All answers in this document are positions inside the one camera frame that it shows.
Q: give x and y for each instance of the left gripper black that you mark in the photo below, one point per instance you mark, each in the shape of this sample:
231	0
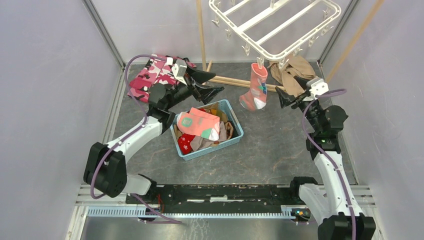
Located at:
205	93

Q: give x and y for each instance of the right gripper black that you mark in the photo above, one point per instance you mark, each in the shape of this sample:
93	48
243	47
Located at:
283	97

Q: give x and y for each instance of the pink sock green patches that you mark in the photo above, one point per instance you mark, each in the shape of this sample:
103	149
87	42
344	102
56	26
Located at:
256	97

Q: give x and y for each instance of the white clip hanger frame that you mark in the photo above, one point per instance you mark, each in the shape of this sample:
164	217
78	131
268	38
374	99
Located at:
275	30

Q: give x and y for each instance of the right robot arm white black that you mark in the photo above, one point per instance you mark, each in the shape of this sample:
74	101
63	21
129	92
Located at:
337	212

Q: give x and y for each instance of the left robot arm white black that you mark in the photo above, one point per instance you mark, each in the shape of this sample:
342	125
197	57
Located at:
106	167

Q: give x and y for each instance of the wooden hanger stand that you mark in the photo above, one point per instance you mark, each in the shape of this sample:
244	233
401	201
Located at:
375	8

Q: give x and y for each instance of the brown beige socks pile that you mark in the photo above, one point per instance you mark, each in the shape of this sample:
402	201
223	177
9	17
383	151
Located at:
226	130

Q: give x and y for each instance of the beige cloth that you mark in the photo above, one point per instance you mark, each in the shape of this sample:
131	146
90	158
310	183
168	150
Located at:
297	66

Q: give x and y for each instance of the pink camouflage cloth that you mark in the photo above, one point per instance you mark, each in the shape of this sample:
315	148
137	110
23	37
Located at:
155	71

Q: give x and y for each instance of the blue plastic basket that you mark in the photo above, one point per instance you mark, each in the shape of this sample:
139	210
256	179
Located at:
225	106

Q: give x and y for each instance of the red sock white stars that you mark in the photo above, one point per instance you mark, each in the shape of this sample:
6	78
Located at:
184	143

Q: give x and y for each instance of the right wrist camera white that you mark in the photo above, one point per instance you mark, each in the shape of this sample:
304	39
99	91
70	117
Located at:
315	88

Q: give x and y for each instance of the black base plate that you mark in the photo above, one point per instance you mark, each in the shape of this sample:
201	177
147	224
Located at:
222	198

